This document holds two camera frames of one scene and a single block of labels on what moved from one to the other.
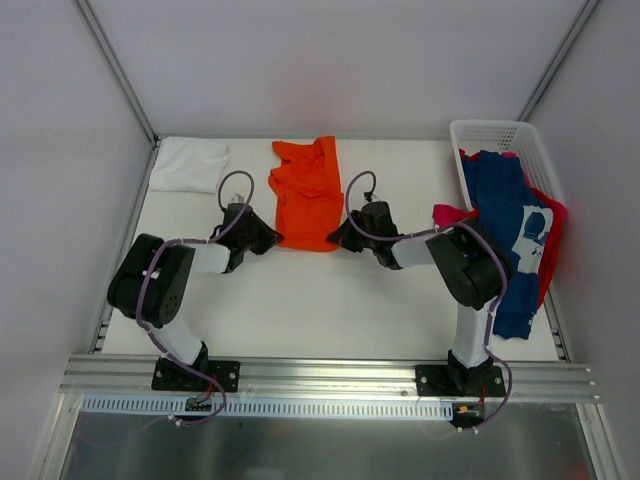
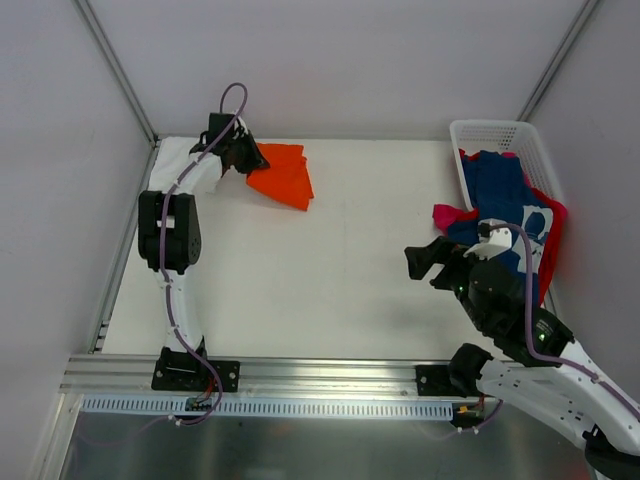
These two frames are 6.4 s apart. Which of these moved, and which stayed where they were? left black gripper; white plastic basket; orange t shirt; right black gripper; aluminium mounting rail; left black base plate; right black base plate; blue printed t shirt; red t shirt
Moved: left black gripper; orange t shirt; right black gripper
Stayed: aluminium mounting rail; blue printed t shirt; left black base plate; white plastic basket; red t shirt; right black base plate
